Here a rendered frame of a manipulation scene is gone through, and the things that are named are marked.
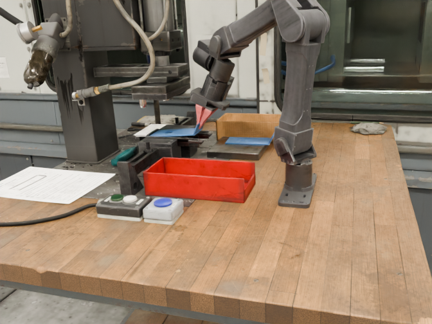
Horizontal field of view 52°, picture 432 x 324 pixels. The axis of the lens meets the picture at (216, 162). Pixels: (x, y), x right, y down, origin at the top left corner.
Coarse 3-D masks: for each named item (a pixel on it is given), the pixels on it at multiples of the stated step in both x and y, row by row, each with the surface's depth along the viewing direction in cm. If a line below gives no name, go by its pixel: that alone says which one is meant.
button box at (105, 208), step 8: (104, 200) 98; (136, 200) 97; (144, 200) 97; (80, 208) 99; (96, 208) 96; (104, 208) 96; (112, 208) 95; (120, 208) 94; (128, 208) 94; (136, 208) 93; (56, 216) 96; (64, 216) 97; (104, 216) 96; (112, 216) 96; (120, 216) 95; (128, 216) 94; (136, 216) 94; (0, 224) 94; (8, 224) 94; (16, 224) 94; (24, 224) 95
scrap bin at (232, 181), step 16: (160, 160) 114; (176, 160) 115; (192, 160) 114; (208, 160) 112; (144, 176) 106; (160, 176) 104; (176, 176) 103; (192, 176) 102; (208, 176) 101; (224, 176) 112; (240, 176) 111; (160, 192) 106; (176, 192) 105; (192, 192) 103; (208, 192) 102; (224, 192) 101; (240, 192) 100
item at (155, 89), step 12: (156, 60) 122; (168, 60) 122; (96, 72) 125; (108, 72) 124; (120, 72) 123; (132, 72) 122; (144, 72) 121; (156, 72) 120; (168, 72) 119; (180, 72) 120; (144, 84) 118; (156, 84) 117; (168, 84) 116; (180, 84) 123; (132, 96) 117; (144, 96) 116; (156, 96) 115; (168, 96) 116
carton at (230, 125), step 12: (216, 120) 148; (228, 120) 159; (240, 120) 157; (252, 120) 156; (264, 120) 155; (276, 120) 153; (228, 132) 148; (240, 132) 147; (252, 132) 145; (264, 132) 144
